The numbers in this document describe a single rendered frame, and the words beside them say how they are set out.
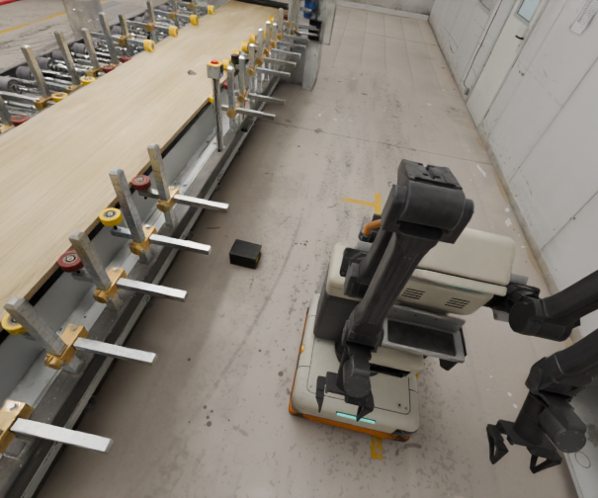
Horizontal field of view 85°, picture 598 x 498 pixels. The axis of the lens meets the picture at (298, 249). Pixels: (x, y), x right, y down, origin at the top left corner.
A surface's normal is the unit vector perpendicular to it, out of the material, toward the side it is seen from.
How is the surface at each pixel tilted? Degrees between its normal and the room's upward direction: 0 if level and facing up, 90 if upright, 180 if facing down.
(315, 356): 0
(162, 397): 0
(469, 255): 42
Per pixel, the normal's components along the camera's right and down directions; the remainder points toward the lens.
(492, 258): -0.04, -0.02
